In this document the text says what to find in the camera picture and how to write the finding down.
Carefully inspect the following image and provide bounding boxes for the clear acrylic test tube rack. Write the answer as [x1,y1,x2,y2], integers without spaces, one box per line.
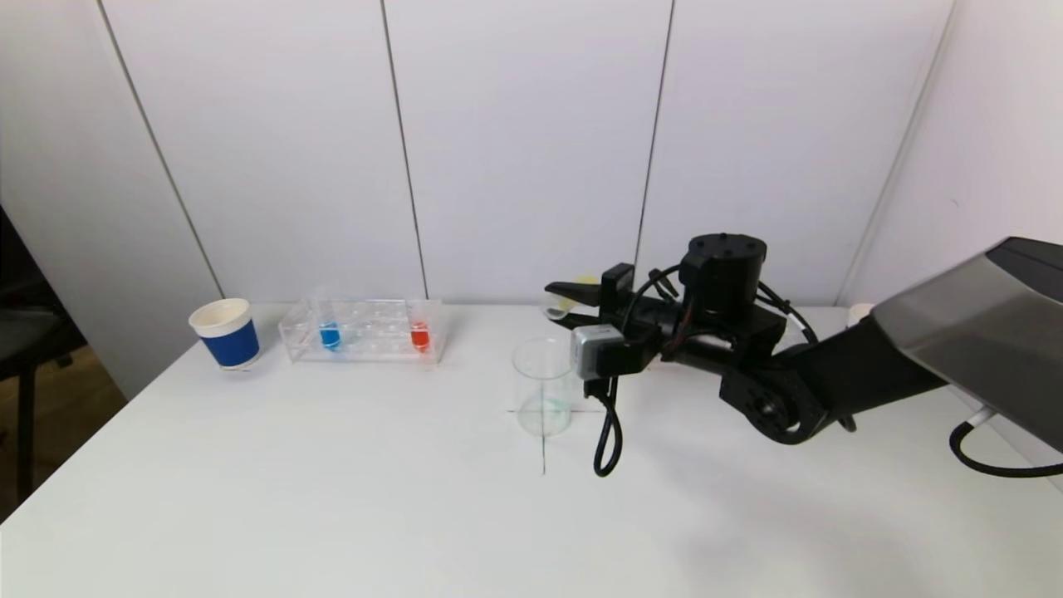
[280,300,445,365]

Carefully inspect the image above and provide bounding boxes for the test tube with red pigment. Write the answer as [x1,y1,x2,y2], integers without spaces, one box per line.
[407,292,433,354]

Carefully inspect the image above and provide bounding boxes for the test tube with yellow pigment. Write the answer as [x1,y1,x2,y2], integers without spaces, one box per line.
[541,277,600,323]

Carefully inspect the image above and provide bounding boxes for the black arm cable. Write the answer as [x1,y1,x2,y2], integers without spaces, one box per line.
[951,407,1063,478]

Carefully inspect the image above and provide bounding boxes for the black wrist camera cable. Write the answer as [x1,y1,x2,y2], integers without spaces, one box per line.
[592,378,624,478]

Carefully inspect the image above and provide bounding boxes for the test tube with blue pigment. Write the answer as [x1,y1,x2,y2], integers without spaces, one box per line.
[313,288,343,353]

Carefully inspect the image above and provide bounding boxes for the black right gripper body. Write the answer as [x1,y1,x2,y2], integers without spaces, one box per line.
[600,262,681,340]

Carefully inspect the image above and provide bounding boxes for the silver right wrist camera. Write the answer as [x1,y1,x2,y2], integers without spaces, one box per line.
[571,325,646,381]

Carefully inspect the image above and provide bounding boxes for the clear glass beaker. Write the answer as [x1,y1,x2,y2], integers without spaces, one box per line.
[512,337,580,439]

